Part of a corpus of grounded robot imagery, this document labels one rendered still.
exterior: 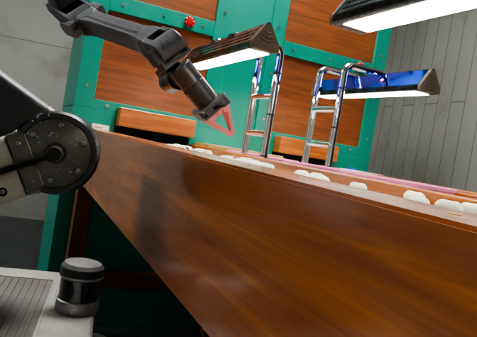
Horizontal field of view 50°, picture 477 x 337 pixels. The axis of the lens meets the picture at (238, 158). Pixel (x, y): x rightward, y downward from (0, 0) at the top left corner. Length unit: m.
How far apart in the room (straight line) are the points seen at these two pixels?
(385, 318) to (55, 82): 3.82
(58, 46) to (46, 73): 0.22
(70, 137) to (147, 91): 1.24
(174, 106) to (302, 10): 0.72
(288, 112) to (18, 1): 2.51
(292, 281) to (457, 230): 0.17
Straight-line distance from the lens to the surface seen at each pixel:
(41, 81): 4.07
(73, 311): 0.88
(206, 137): 2.09
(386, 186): 0.98
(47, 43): 4.09
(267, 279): 0.45
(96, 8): 1.45
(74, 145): 0.81
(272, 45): 1.34
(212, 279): 0.57
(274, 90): 1.58
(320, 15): 2.37
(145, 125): 1.95
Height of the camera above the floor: 0.79
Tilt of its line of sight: 1 degrees down
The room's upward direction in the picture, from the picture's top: 9 degrees clockwise
